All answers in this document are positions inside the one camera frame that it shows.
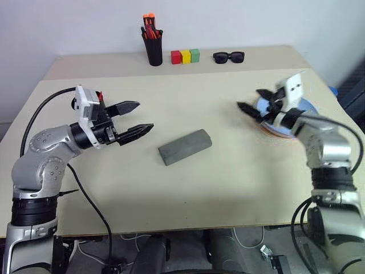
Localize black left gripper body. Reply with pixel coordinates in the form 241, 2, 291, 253
90, 102, 120, 147

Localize dark ribbed object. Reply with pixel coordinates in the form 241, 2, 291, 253
337, 61, 365, 118

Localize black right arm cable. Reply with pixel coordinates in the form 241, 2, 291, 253
290, 113, 365, 261

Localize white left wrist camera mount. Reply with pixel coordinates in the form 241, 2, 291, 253
72, 84, 103, 150

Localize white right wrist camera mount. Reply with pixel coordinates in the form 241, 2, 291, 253
274, 72, 305, 112

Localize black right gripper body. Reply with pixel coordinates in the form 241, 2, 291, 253
266, 95, 288, 124

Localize small metal bracket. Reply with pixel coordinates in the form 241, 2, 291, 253
259, 244, 274, 261

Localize dark grey rounded shape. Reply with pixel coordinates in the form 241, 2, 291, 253
133, 233, 172, 274
204, 227, 249, 274

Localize grey foam block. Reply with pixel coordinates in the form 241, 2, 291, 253
157, 128, 213, 167

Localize orange and red markers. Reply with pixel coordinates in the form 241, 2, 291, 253
141, 26, 164, 40

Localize black sunglasses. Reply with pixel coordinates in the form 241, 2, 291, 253
212, 51, 246, 65

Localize pink plate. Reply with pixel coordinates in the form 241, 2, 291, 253
256, 119, 298, 141

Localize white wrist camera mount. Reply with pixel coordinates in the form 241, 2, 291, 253
72, 84, 103, 150
274, 72, 305, 112

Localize blue plate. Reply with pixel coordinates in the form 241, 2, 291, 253
254, 95, 319, 138

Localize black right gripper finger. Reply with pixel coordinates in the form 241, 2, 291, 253
255, 88, 282, 101
237, 101, 268, 123

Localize white floor cable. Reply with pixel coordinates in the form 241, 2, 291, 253
233, 226, 266, 249
76, 232, 149, 267

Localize black pen holder cup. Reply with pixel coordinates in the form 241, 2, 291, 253
143, 28, 164, 67

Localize thin black cable tie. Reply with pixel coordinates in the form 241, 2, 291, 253
58, 188, 80, 198

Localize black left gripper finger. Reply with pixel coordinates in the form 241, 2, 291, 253
116, 123, 155, 147
104, 100, 141, 118

